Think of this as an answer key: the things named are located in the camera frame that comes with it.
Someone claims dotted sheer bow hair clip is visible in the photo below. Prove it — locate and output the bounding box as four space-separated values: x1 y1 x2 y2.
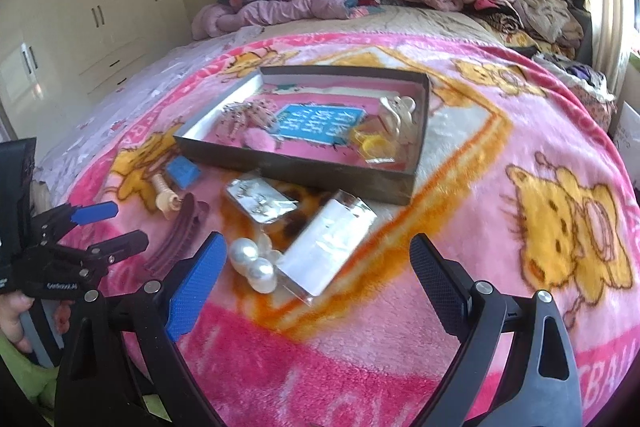
214 98 279 140

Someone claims maroon banana hair clip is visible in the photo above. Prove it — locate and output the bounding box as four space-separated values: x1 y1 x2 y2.
143 193 209 279

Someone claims white packet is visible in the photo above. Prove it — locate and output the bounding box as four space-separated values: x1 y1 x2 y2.
276 191 376 306

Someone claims pile of mixed clothes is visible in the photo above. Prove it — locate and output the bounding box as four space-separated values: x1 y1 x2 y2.
462 0 592 65

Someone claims pink fluffy pompom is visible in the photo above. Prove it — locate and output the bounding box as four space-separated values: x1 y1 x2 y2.
242 128 278 152

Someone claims shallow grey cardboard box tray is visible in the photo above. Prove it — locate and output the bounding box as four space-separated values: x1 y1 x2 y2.
175 65 431 205

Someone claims cream built-in wardrobe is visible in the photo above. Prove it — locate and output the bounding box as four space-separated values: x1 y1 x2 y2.
1 0 190 147

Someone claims pink cartoon bear blanket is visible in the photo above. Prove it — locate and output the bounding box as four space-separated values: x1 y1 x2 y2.
52 34 639 426

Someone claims blue chinese text card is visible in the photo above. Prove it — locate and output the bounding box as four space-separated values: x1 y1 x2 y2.
273 104 367 145

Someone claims person's left hand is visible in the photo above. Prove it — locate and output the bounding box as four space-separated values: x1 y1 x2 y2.
0 289 74 356

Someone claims beige spiral hair tie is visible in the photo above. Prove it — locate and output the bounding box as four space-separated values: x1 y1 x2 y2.
150 171 184 221

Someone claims pink crumpled quilt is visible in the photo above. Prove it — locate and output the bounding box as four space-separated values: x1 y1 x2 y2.
191 0 383 40

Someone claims small blue box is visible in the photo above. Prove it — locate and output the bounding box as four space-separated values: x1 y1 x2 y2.
165 156 201 191

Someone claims white paper shopping bag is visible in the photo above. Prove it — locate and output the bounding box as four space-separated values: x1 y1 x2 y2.
614 102 640 188

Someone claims green sleeve forearm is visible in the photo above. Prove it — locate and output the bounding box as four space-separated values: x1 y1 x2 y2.
0 334 58 425

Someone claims yellow hair ties packet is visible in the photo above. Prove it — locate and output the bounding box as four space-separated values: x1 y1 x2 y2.
349 128 397 165

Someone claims large pearl hair clip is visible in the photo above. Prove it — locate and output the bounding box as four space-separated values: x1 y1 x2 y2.
228 231 283 295

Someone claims floral fabric laundry bag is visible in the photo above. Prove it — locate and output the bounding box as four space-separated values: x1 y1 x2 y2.
531 51 618 134

